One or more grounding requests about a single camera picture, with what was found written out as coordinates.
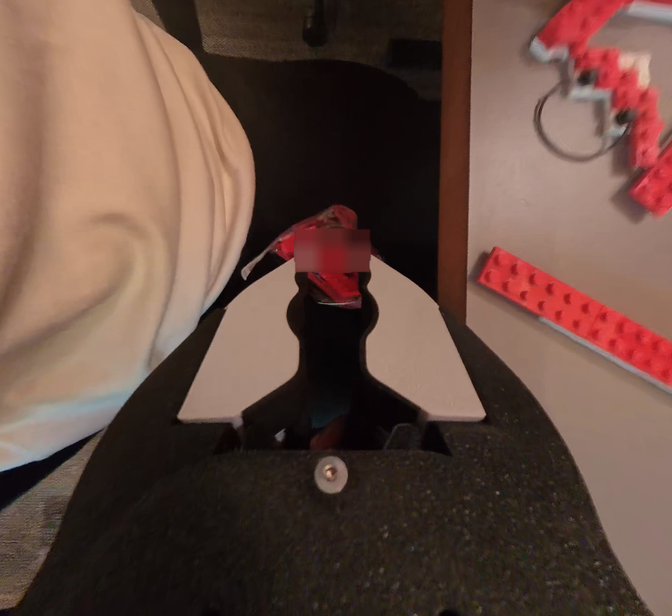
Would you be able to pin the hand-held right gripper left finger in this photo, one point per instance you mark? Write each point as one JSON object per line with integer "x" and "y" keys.
{"x": 236, "y": 353}

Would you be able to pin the person's dark pants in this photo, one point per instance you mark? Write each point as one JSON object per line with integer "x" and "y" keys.
{"x": 36, "y": 469}

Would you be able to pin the person's cream shirt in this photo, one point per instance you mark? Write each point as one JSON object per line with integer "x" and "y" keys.
{"x": 105, "y": 206}

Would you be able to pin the grey desk with brown edge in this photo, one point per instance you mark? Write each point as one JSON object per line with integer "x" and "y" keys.
{"x": 525, "y": 206}

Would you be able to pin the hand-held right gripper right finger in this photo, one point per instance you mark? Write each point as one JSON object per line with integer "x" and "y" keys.
{"x": 425, "y": 353}

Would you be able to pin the long red brick strip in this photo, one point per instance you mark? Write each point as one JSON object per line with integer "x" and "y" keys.
{"x": 567, "y": 306}

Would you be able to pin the clear bag of red bricks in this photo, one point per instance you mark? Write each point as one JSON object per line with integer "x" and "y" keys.
{"x": 336, "y": 217}

